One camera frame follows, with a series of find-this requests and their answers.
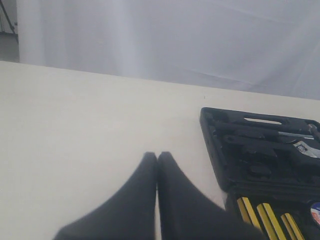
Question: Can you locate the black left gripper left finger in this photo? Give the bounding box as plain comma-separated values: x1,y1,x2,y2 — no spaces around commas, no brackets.
55,152,157,240

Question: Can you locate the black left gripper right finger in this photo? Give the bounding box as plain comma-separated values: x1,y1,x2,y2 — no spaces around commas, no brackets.
157,152,265,240

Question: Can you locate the black plastic tool case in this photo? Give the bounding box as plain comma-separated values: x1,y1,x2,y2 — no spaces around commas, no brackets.
200,107,320,240

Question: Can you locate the large yellow black screwdriver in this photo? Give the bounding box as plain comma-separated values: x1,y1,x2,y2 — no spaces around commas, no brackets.
237,197,262,231

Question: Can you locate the medium yellow black screwdriver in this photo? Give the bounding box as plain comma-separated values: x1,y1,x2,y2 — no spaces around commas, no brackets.
256,203,287,240

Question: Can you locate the small yellow black screwdriver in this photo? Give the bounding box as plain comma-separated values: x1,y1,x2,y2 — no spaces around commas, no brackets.
281,213,305,240

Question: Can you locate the black tripod in background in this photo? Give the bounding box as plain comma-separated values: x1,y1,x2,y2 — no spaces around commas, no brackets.
0,0,18,37

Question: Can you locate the claw hammer black handle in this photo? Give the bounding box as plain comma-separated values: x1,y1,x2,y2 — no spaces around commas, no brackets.
214,122,320,140

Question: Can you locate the adjustable wrench black handle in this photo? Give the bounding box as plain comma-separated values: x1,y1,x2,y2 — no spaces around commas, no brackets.
224,134,320,160

